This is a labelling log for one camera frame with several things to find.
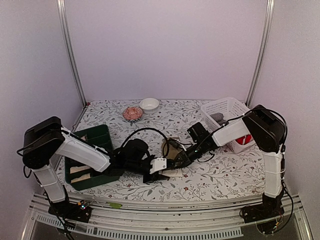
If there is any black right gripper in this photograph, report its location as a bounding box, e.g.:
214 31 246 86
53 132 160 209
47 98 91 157
171 140 206 169

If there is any khaki tan underwear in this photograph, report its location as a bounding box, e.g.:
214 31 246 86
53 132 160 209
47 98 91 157
159 140 183 178

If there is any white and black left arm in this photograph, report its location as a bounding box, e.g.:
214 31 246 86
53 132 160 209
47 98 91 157
17 116 169 223

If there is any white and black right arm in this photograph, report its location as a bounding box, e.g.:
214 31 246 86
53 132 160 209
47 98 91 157
173 105 288 223

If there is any cream rolled underwear front slot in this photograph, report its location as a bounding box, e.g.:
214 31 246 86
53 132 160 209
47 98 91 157
70 173 91 184

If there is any cream rolled underwear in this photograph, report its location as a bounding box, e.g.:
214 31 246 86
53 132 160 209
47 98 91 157
70 165 90 174

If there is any grey striped garment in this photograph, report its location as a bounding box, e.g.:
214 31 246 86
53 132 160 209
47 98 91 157
210 112 226 124

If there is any red garment with white print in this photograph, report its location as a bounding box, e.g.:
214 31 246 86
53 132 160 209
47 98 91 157
235 134 253 145

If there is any white plastic laundry basket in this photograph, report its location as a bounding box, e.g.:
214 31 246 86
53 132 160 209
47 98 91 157
200 97 256 154

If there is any green tape scrap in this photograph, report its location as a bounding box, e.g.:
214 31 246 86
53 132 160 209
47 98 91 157
107 202 122 209

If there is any white ceramic bowl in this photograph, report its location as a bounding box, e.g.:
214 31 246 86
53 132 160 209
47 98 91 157
139 98 160 114

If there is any pink patterned small bowl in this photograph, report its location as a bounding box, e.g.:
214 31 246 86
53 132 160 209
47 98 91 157
122 107 143 123

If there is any floral patterned table mat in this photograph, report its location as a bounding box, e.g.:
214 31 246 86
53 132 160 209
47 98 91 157
77 99 265 202

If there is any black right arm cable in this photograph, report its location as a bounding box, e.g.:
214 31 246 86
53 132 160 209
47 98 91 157
164 139 216 163

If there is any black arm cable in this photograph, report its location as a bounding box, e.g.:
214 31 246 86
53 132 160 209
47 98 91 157
119 127 171 156
164 139 216 163

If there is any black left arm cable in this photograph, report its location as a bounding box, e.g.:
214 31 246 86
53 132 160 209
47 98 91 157
119 127 171 156

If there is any aluminium front rail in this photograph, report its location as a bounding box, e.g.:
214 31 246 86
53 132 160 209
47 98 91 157
21 192 315 240

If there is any right aluminium frame post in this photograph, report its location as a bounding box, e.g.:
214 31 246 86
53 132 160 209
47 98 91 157
245 0 275 107

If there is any aluminium frame post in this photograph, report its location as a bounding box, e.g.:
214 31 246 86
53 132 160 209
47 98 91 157
245 0 275 107
56 0 87 107

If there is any left aluminium frame post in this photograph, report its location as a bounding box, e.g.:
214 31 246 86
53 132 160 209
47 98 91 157
56 0 87 107

